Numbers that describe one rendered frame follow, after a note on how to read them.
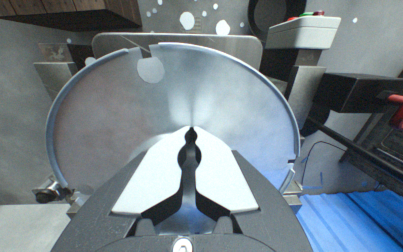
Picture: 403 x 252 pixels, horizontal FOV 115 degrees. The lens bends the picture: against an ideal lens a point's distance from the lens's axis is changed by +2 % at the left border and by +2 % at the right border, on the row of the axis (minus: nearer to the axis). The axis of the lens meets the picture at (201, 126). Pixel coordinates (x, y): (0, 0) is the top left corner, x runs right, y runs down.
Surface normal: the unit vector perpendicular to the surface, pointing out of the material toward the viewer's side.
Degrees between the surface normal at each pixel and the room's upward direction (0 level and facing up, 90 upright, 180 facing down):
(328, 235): 90
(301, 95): 0
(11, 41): 0
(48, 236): 90
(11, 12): 0
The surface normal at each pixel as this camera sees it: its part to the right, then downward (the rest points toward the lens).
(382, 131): -1.00, -0.02
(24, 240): 0.02, -0.88
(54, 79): 0.05, 0.48
